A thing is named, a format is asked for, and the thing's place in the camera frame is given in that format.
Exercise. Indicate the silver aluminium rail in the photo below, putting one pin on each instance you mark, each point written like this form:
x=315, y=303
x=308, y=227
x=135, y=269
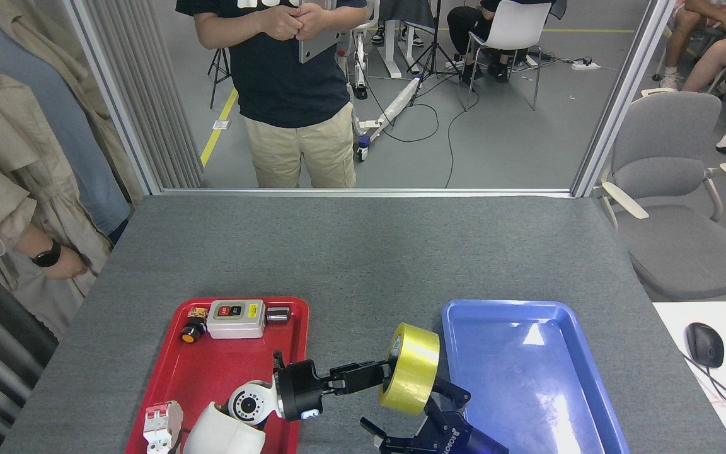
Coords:
x=369, y=192

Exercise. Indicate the standing person's left hand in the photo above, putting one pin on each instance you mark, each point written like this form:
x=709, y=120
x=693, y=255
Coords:
x=316, y=20

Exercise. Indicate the black computer mouse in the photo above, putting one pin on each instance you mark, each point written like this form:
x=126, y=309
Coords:
x=704, y=343

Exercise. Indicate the standing person's right hand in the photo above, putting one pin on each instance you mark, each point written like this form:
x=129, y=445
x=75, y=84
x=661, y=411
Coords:
x=284, y=24

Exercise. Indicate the grey office chair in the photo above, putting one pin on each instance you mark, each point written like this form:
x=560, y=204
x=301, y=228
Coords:
x=665, y=139

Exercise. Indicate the black wristwatch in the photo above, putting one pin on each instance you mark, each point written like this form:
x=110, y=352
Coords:
x=46, y=255

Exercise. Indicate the standing person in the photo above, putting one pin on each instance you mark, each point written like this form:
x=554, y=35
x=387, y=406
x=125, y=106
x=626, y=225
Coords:
x=293, y=88

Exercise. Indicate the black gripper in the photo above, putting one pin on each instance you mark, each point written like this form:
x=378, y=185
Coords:
x=300, y=391
x=457, y=441

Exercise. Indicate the person beside table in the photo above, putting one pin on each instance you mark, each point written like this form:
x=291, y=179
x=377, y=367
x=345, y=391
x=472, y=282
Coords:
x=4, y=157

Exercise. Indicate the grey two-button switch box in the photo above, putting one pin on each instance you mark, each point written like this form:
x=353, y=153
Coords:
x=235, y=323

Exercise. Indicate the white chair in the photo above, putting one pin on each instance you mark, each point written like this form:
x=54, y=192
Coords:
x=514, y=25

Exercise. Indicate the small black silver switch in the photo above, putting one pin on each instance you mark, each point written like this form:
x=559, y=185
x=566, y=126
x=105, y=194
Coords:
x=278, y=314

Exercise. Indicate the hand of person beside table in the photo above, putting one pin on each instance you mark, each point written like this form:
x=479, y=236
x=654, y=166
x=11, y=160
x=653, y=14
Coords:
x=67, y=266

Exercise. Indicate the white desk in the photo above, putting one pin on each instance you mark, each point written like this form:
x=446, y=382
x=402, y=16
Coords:
x=672, y=321

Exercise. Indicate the grey laptop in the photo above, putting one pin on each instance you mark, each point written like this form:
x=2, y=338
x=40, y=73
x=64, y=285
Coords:
x=316, y=49

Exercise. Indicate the yellow tape roll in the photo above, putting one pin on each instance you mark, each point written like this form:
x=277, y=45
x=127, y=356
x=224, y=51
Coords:
x=413, y=372

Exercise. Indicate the person seated on white chair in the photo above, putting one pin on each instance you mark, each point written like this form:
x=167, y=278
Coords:
x=464, y=28

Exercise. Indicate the grey ribbed partition panel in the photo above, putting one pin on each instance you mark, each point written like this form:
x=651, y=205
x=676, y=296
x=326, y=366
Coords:
x=149, y=88

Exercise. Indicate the red plastic tray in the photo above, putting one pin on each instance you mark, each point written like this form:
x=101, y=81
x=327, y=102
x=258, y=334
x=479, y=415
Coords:
x=224, y=372

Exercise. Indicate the white red circuit breaker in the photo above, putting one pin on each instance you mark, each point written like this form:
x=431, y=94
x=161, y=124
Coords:
x=162, y=425

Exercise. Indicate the silver aluminium post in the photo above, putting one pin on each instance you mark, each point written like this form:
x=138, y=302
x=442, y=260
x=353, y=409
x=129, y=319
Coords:
x=621, y=94
x=111, y=94

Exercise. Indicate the black tripod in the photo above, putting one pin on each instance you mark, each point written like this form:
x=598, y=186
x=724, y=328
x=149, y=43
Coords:
x=433, y=44
x=218, y=69

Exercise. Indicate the seated person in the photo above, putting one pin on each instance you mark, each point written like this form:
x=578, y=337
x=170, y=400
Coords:
x=684, y=28
x=716, y=60

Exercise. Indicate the blue plastic tray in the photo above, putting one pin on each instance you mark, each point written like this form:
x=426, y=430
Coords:
x=527, y=378

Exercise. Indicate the black orange push button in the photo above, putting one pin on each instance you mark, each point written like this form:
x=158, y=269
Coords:
x=191, y=333

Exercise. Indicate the white power strip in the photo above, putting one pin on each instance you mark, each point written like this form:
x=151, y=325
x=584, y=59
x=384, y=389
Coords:
x=585, y=65

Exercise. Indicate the small yellow brown connector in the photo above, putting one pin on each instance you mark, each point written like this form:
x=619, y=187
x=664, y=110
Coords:
x=198, y=313

